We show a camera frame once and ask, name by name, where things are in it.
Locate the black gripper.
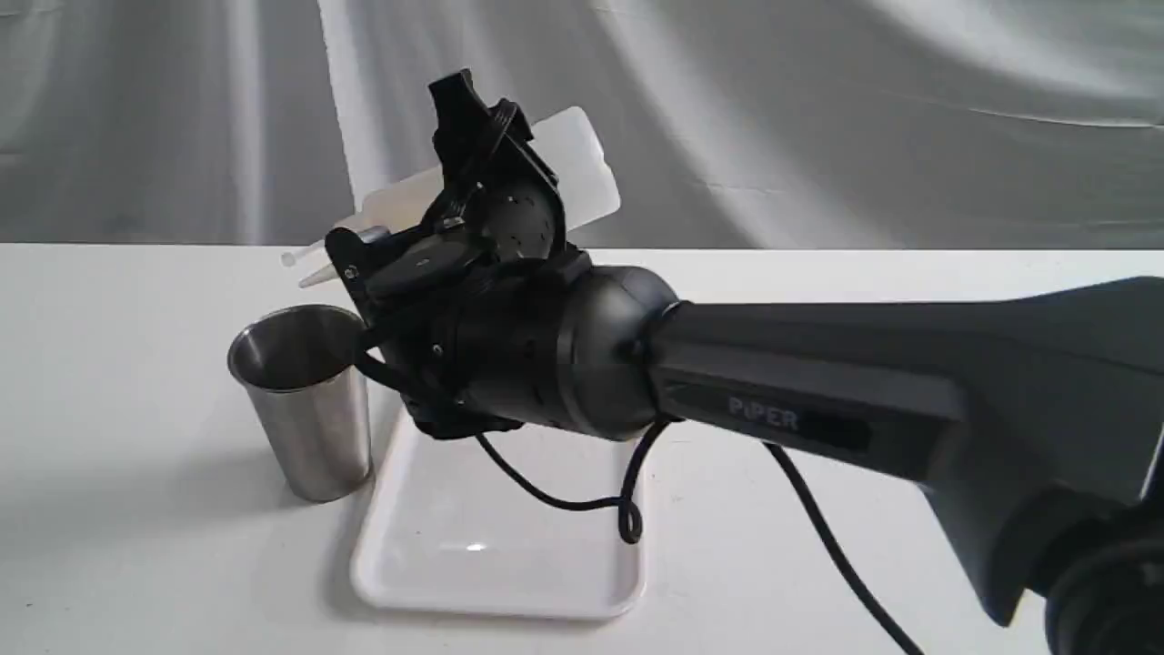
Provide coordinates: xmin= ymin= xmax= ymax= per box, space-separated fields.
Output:
xmin=325 ymin=67 xmax=592 ymax=442

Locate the white plastic tray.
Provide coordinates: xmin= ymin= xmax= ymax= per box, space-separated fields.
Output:
xmin=350 ymin=415 xmax=647 ymax=621

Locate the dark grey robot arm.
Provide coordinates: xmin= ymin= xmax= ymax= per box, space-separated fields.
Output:
xmin=322 ymin=69 xmax=1163 ymax=654

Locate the plastic squeeze bottle with oil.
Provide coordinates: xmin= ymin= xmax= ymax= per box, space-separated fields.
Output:
xmin=283 ymin=97 xmax=620 ymax=302

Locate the stainless steel cup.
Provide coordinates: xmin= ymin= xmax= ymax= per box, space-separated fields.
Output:
xmin=227 ymin=304 xmax=372 ymax=503

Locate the grey fabric backdrop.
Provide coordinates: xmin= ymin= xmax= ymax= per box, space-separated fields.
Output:
xmin=0 ymin=0 xmax=1164 ymax=250

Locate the black cable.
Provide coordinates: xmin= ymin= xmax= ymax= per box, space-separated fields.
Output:
xmin=473 ymin=418 xmax=924 ymax=655

